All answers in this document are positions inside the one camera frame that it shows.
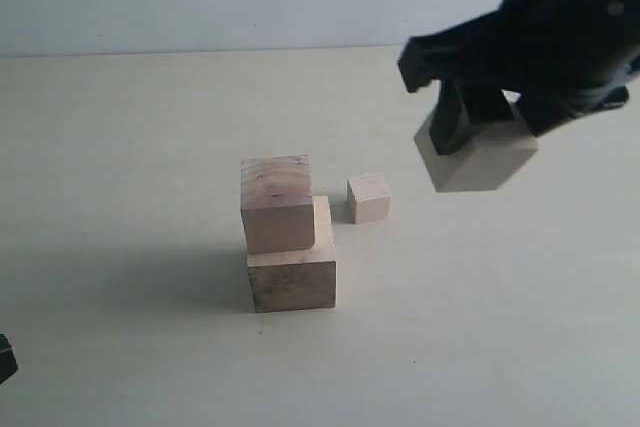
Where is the small wooden cube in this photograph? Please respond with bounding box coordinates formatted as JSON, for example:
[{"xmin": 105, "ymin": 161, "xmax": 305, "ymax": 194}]
[{"xmin": 347, "ymin": 172, "xmax": 391, "ymax": 224}]

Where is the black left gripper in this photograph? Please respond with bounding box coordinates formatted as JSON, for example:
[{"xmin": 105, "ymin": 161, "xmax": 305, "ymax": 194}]
[{"xmin": 0, "ymin": 334, "xmax": 18, "ymax": 384}]

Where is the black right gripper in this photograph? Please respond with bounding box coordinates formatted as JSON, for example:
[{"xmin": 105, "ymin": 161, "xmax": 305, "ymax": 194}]
[{"xmin": 398, "ymin": 0, "xmax": 639, "ymax": 156}]

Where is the medium wooden cube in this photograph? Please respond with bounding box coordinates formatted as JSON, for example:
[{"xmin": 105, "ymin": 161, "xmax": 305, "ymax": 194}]
[{"xmin": 240, "ymin": 155, "xmax": 315, "ymax": 254}]

